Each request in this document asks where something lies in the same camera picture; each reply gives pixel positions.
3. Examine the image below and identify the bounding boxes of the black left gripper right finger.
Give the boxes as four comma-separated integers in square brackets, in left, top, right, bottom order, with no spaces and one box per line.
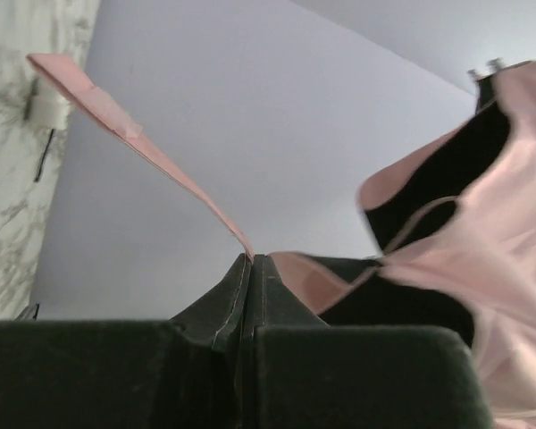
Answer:
[243,255,493,428]

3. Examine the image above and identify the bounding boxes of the pink folding umbrella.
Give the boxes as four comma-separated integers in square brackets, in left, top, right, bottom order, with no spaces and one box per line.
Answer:
[26,52,536,429]

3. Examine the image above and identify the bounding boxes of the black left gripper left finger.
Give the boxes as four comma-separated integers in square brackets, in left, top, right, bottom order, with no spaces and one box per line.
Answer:
[0,256,252,428]

